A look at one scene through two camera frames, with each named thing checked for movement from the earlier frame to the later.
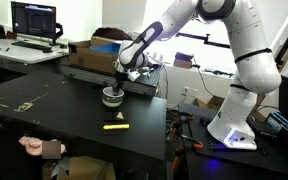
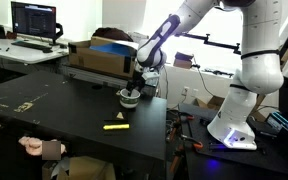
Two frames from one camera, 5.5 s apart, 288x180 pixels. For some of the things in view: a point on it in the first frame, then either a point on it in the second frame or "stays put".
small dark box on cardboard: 182,59 stays put
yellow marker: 116,126 stays put
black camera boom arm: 206,40 stays put
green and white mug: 110,99 → 128,101
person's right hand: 33,146 stays put
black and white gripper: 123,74 → 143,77
